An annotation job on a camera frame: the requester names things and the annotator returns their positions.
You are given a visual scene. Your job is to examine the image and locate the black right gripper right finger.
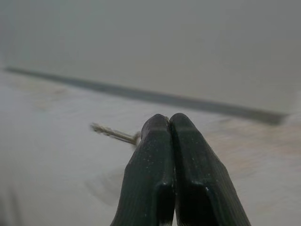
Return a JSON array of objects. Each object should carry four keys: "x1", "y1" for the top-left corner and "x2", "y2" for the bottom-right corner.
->
[{"x1": 169, "y1": 113, "x2": 253, "y2": 226}]

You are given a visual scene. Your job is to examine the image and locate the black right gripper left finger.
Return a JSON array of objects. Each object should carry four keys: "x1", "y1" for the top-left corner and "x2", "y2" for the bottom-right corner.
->
[{"x1": 110, "y1": 113, "x2": 176, "y2": 226}]

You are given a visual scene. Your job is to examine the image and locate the grey wall panel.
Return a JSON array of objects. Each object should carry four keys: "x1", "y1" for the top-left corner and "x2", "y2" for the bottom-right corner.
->
[{"x1": 0, "y1": 0, "x2": 292, "y2": 126}]

